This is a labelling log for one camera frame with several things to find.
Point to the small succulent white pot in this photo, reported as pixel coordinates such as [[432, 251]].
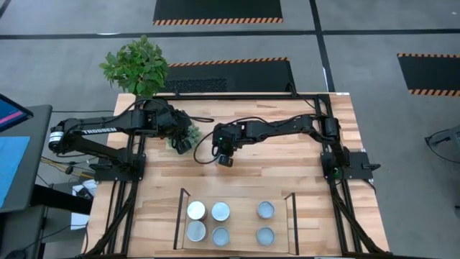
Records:
[[196, 135]]

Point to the black aluminium table frame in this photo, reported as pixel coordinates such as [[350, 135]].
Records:
[[233, 97]]

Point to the wooden shelf black metal frame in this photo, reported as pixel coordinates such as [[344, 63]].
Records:
[[240, 223]]

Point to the black mat orange hazard stripe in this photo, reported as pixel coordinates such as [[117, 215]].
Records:
[[431, 73], [244, 77], [215, 9]]

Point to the dark desk pedestal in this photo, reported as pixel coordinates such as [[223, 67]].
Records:
[[21, 234]]

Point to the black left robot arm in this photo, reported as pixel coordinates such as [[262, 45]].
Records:
[[97, 131]]

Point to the tin can shiny silver lid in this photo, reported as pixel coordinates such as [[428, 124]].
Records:
[[220, 236]]

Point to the grey desk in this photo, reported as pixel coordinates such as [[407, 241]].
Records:
[[39, 144]]

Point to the blue sheet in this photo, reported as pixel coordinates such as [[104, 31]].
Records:
[[10, 162]]

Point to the white paper sheet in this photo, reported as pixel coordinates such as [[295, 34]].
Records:
[[79, 219]]

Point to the black beans can yellow label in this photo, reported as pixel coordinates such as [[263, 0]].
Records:
[[265, 236]]

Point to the mixed vegetables can white label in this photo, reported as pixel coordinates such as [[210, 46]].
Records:
[[266, 209]]

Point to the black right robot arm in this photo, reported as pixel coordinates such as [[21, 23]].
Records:
[[280, 128]]

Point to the leafy green plant black pot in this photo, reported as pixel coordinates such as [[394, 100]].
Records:
[[138, 68]]

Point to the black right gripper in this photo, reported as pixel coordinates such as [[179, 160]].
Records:
[[224, 140]]

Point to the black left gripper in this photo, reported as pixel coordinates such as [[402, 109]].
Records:
[[179, 124]]

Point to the laptop screen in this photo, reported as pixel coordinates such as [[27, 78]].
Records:
[[10, 113]]

